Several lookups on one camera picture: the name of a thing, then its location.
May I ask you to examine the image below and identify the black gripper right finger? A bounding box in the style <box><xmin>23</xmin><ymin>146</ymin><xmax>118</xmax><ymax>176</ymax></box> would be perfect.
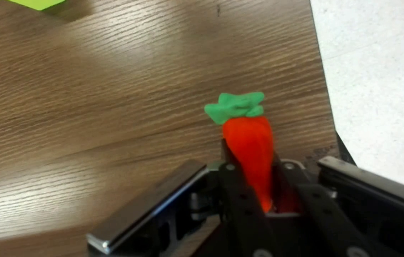
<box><xmin>274</xmin><ymin>155</ymin><xmax>404</xmax><ymax>257</ymax></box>

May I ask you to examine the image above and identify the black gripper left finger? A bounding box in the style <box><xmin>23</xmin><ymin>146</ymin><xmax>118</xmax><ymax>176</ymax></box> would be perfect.
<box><xmin>85</xmin><ymin>138</ymin><xmax>278</xmax><ymax>257</ymax></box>

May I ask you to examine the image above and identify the orange carrot plush toy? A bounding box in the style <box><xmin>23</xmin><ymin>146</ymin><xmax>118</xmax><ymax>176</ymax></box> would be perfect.
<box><xmin>202</xmin><ymin>89</ymin><xmax>277</xmax><ymax>214</ymax></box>

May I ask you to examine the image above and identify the green tape marker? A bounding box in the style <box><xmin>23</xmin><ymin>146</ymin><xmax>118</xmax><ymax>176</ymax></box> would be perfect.
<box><xmin>7</xmin><ymin>0</ymin><xmax>67</xmax><ymax>12</ymax></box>

